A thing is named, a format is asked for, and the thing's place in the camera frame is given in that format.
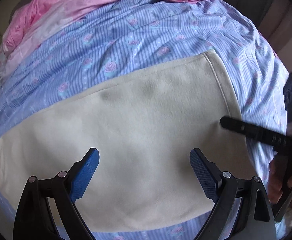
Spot cream white pants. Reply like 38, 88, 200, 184
0, 50, 256, 232

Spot right hand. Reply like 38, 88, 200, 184
267, 122, 292, 208

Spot blue striped floral bedsheet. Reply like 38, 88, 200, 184
0, 0, 292, 240

